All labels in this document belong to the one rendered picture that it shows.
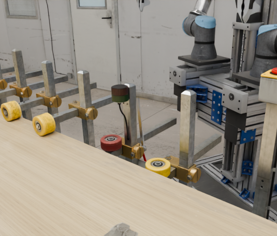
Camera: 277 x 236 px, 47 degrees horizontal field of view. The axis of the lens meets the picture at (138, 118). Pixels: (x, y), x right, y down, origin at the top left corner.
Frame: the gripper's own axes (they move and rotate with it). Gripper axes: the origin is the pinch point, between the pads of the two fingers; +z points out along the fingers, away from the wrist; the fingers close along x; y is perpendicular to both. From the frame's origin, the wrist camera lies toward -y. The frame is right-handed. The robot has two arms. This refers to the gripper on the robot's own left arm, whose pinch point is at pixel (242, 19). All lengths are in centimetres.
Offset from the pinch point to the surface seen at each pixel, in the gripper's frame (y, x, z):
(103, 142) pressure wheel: -50, 12, 41
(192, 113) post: -27.6, -12.1, 25.6
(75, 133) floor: -14, 225, 132
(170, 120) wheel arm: -12, 28, 46
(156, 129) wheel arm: -22, 23, 46
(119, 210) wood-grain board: -59, -27, 41
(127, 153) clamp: -41, 11, 47
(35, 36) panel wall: -8, 491, 60
